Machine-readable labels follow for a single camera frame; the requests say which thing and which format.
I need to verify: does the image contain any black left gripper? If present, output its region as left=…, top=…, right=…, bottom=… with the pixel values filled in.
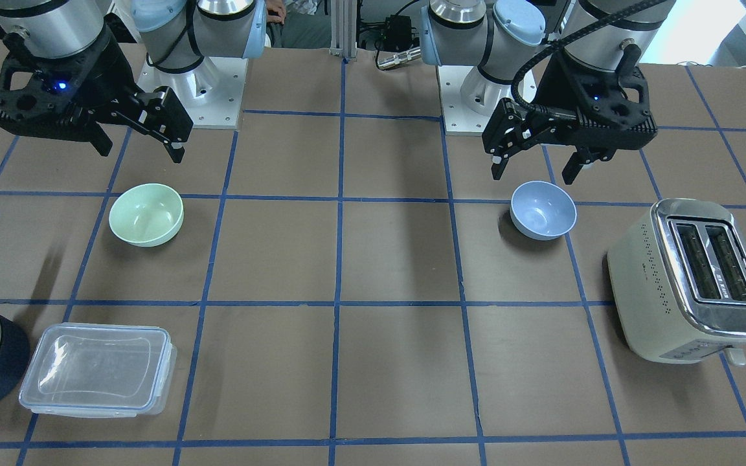
left=482, top=49, right=658, bottom=185

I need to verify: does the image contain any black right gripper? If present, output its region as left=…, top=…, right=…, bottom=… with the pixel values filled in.
left=0, top=26, right=193, bottom=163

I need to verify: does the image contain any blue bowl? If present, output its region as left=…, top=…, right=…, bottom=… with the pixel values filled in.
left=509, top=181, right=578, bottom=241

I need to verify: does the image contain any green bowl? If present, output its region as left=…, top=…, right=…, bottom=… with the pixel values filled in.
left=109, top=183, right=185, bottom=247

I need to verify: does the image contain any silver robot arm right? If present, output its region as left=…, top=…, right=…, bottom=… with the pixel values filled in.
left=0, top=1, right=267, bottom=163

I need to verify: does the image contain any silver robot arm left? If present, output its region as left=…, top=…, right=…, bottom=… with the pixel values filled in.
left=420, top=1, right=674, bottom=184

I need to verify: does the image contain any cream toaster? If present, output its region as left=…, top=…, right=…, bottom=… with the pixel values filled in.
left=606, top=198, right=746, bottom=366

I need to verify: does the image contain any clear plastic container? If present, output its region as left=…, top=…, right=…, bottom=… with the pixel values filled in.
left=18, top=322, right=177, bottom=419

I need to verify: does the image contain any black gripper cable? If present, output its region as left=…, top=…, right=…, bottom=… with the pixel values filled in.
left=511, top=0, right=662, bottom=120

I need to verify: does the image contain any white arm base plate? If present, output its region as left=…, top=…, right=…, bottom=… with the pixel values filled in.
left=137, top=57, right=250, bottom=130
left=437, top=66, right=512, bottom=136

